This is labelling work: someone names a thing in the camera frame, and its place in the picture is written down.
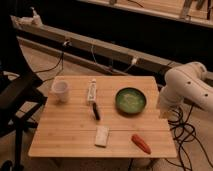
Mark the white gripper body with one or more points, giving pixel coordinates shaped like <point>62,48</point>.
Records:
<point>165,112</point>

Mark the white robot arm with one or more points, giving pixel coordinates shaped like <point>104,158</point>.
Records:
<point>185,82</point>

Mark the white eraser block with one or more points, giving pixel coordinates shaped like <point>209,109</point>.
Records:
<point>101,137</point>

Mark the green bowl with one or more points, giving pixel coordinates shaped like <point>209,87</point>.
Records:
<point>130,100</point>

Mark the orange carrot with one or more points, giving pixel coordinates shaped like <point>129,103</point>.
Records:
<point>141,143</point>

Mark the black marker pen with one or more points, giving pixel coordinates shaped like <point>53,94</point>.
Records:
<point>95,111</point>

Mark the white tube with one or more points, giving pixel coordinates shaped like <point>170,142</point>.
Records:
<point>91,96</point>

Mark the white plastic cup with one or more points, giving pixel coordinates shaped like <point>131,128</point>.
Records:
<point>61,90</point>

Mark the black stand frame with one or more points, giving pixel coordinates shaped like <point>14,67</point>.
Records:
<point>15,94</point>

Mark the white bottle on rail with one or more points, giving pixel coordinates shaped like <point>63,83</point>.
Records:
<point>36,18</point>

